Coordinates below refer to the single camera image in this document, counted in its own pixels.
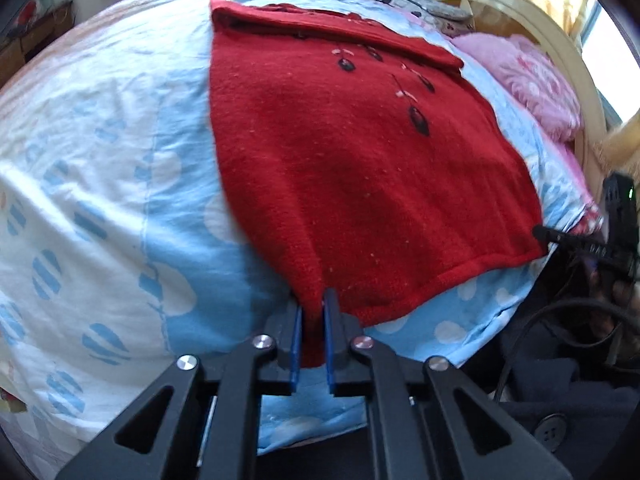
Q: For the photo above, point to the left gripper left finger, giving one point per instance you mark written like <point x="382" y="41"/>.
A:
<point x="200" y="418"/>

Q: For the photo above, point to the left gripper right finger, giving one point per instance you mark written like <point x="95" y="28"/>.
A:
<point x="427" y="420"/>

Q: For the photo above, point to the red knit sweater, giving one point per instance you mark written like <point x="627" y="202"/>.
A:
<point x="360" y="160"/>

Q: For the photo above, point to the dark jacket sleeve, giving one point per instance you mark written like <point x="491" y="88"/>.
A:
<point x="574" y="378"/>

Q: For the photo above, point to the cream wooden headboard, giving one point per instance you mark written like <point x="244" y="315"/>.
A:
<point x="522" y="17"/>

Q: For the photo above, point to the pink pillow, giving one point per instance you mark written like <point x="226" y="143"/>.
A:
<point x="531" y="78"/>

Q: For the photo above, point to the grey folded blanket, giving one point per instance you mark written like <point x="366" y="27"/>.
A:
<point x="449" y="20"/>

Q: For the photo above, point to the brown wooden desk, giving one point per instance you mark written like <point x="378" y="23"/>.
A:
<point x="22" y="46"/>

